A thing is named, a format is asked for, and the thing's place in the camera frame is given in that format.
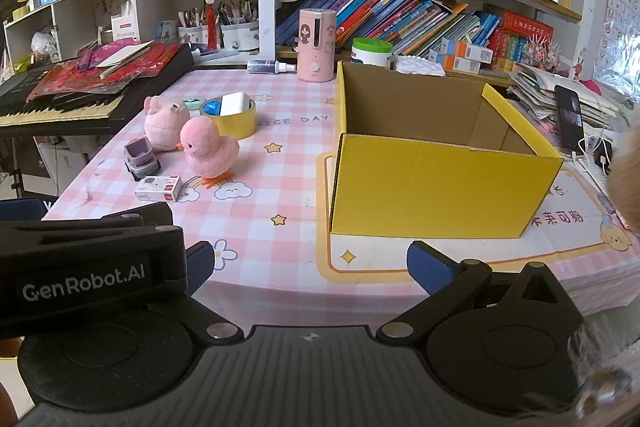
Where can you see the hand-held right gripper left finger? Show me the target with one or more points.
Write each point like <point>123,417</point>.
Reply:
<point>200,268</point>

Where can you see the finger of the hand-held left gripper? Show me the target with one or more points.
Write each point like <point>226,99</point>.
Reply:
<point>140,214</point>

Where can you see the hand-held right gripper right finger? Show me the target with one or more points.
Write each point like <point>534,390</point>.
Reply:
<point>425,264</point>

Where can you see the yellow cardboard box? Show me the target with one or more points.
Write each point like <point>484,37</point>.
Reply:
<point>430,187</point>

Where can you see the pink pig plush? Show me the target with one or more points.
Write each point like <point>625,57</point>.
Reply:
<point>162,122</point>

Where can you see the pink chick plush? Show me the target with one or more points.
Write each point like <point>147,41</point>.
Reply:
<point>207,147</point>

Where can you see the white charger plug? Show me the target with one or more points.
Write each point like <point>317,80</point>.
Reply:
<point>235,103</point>

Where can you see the person's right forearm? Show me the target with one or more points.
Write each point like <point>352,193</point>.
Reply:
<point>617,357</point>

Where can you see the small white staple box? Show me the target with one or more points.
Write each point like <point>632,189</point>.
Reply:
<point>157,189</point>

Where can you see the grey toy truck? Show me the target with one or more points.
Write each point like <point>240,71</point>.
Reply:
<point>142,159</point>

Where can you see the pink checked tablecloth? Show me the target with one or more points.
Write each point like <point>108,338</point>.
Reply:
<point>280,187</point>

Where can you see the black electronic keyboard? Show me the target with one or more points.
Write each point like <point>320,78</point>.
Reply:
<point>75,114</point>

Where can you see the mint green eraser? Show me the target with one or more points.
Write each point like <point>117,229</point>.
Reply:
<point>192,103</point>

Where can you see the small blue toy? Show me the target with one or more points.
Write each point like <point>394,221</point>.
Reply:
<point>211,108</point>

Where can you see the yellow tape roll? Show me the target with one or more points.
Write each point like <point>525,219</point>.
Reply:
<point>235,127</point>

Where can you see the stack of red papers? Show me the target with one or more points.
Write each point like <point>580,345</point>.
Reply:
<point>145,59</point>

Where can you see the white booklet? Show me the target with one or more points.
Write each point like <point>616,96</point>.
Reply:
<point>122,57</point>

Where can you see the small white pen holder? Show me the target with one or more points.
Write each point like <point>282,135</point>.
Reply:
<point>191,34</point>

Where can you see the white bag red label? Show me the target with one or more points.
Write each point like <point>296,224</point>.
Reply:
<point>123,24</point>

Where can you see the white spray bottle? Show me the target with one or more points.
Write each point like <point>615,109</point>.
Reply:
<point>270,67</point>

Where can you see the white tissue pack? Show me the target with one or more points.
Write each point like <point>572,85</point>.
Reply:
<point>419,67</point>

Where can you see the orange blue medicine box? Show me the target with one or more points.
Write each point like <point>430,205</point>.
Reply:
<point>452,63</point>
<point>467,49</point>

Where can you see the large white pen holder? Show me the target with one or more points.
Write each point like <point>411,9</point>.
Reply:
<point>240,37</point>

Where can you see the red tassel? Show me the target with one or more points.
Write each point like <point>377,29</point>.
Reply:
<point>213,22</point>

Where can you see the black smartphone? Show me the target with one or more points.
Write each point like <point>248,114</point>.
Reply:
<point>569,117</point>

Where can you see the orange cat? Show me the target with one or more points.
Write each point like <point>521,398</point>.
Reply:
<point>625,187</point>

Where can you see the white jar green lid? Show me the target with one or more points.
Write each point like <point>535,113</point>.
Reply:
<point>371,54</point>

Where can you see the colourful spiky ornament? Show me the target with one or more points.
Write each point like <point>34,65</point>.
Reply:
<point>540,54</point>

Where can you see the pink humidifier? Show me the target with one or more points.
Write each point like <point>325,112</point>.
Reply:
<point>316,47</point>

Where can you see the red dictionaries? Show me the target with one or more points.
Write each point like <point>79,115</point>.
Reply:
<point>520,37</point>

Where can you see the row of thin colourful books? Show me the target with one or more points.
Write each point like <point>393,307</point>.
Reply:
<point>390,14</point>

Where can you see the alphabet wall poster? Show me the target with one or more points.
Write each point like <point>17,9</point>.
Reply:
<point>622,7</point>

